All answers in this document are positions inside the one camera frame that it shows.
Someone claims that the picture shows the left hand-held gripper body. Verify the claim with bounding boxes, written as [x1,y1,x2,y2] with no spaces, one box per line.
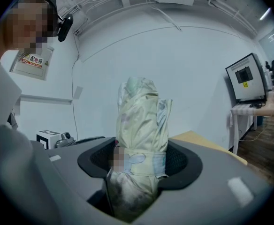
[36,129,76,150]

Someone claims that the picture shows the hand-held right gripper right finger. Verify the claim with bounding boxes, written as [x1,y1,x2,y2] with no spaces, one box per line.
[132,137,274,225]

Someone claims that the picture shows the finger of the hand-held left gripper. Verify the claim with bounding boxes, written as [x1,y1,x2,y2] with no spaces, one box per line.
[75,136,106,145]

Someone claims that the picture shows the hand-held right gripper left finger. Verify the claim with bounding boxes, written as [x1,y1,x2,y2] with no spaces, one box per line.
[31,136,128,225]

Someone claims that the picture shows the pale yellow umbrella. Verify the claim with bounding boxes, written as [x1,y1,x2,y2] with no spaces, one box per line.
[105,76,174,224]

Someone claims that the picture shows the person's white shirt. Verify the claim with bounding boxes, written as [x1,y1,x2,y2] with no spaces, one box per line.
[0,41,62,225]

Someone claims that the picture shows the wooden table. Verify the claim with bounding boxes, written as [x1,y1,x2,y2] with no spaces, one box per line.
[169,130,248,166]

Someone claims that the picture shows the cloth-covered side table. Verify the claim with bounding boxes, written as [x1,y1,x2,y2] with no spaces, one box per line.
[229,88,274,155]

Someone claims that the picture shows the white-backed monitor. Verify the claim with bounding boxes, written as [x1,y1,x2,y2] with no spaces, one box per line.
[225,52,269,105]

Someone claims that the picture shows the person's head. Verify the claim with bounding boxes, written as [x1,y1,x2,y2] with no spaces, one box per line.
[0,0,59,60]

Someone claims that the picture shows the white ceiling pipes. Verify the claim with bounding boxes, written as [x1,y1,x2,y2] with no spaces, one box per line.
[57,0,259,38]

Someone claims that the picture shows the ceiling strip light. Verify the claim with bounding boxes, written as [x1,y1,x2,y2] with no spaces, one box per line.
[259,7,272,21]

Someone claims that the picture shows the white wall cable duct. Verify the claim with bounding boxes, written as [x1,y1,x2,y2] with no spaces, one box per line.
[19,94,73,106]

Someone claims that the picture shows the thin wall cable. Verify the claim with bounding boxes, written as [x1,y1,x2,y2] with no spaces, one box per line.
[70,29,82,141]

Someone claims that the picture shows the white wall electrical box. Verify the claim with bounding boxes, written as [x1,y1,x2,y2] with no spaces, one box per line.
[9,46,54,81]

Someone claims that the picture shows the black cable bundle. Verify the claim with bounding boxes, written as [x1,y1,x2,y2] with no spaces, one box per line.
[249,101,266,109]

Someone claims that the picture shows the black head-mounted camera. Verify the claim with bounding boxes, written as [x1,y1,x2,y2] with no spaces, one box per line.
[45,0,74,43]

